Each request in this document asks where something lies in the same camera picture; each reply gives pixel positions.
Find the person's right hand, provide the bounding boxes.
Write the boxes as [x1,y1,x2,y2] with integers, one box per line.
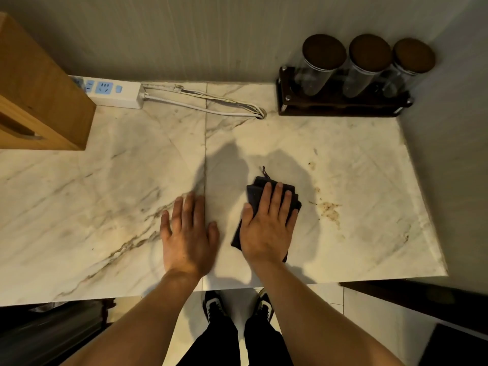
[239,182,299,265]

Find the person's left hand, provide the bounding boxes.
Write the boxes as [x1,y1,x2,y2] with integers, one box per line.
[160,192,220,280]

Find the dark cleaning cloth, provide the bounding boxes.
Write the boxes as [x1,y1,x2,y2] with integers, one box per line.
[231,166,302,263]

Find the person's right forearm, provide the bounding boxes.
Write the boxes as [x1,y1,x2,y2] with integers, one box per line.
[250,260,405,366]

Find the person's left forearm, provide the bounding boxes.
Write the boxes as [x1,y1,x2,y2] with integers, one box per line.
[60,270,203,366]

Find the person's left black shoe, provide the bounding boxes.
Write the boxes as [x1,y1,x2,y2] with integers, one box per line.
[202,290,230,325]

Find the person's black shoe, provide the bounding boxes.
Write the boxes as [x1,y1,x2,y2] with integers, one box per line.
[202,290,230,325]
[253,287,275,324]

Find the person's right black shoe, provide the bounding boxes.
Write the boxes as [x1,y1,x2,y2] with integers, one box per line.
[253,287,275,324]

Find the dark wooden jar rack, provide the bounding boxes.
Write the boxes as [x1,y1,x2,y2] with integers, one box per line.
[276,66,415,118]

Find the person's black trousers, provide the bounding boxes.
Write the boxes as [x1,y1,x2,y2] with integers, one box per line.
[176,314,295,366]

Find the white power strip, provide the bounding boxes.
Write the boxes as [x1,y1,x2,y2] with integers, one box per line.
[70,75,146,110]

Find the glass jar with cork lid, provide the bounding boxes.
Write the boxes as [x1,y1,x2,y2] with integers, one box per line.
[342,33,393,99]
[381,37,437,99]
[294,34,347,97]

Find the dark wooden cabinet edge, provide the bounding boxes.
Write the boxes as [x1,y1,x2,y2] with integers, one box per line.
[339,279,488,337]

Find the dark cabinet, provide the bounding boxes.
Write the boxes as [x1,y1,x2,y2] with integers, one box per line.
[0,299,116,366]

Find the light wooden box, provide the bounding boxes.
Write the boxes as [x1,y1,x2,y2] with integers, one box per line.
[0,12,97,151]

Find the white power cable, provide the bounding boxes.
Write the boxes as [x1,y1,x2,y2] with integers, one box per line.
[140,93,267,120]

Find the thin white cable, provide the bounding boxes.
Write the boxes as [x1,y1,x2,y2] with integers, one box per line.
[141,84,266,118]

